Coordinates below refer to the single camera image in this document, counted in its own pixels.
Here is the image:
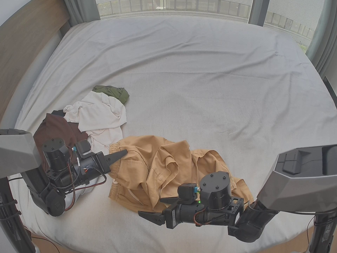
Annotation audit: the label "bed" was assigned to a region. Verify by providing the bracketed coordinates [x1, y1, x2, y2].
[0, 0, 337, 253]

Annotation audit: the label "dark brown garment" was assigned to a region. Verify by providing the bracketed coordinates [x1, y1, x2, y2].
[34, 113, 90, 168]

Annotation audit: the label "grey-green curtain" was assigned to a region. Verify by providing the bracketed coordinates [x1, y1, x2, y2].
[57, 0, 102, 40]
[305, 0, 337, 78]

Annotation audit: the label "cream garment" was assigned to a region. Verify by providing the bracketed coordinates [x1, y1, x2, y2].
[63, 91, 127, 153]

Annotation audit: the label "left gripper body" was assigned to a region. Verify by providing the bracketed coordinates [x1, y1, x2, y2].
[77, 151, 111, 182]

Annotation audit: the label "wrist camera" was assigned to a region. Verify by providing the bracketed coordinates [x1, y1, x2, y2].
[74, 140, 92, 160]
[160, 183, 198, 207]

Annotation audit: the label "pale grey garment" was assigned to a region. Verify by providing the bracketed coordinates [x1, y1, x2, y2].
[63, 179, 99, 207]

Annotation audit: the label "olive green garment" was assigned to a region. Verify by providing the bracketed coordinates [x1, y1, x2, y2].
[92, 85, 130, 106]

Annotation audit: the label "tan shorts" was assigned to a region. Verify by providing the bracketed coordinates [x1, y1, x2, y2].
[108, 135, 254, 212]

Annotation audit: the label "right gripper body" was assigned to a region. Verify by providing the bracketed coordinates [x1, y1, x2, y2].
[164, 203, 210, 229]

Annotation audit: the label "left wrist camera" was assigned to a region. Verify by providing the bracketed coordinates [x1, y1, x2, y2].
[74, 140, 92, 160]

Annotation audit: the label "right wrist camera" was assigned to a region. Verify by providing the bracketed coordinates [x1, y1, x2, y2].
[160, 183, 198, 207]

